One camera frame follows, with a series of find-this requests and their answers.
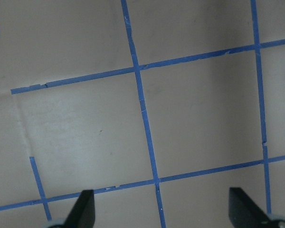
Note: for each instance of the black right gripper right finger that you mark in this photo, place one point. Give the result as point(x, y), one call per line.
point(243, 212)

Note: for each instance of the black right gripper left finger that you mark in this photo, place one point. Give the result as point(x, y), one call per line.
point(82, 215)

